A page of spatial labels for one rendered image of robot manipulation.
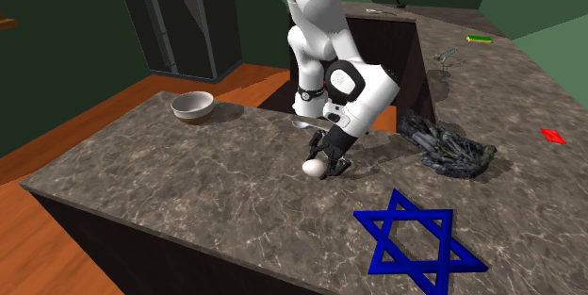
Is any dark robot stand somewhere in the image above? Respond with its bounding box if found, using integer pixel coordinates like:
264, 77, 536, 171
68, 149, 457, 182
287, 10, 437, 125

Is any white egg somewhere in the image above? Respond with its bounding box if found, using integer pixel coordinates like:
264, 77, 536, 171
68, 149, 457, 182
302, 157, 327, 178

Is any silver spoon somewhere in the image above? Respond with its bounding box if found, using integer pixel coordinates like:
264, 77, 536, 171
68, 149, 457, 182
291, 119, 333, 132

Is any white and brown bowl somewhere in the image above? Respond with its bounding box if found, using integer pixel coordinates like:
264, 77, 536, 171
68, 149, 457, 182
170, 90, 216, 126

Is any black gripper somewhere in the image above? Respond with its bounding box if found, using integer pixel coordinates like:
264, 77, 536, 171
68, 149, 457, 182
307, 123, 360, 181

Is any blue star frame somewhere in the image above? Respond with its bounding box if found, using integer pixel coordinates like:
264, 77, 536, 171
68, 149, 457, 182
352, 188, 491, 295

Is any red flat square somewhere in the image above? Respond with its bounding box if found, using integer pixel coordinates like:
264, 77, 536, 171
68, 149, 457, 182
538, 126, 568, 146

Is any dark tall refrigerator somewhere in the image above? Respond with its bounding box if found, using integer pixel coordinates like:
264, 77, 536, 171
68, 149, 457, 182
110, 0, 244, 85

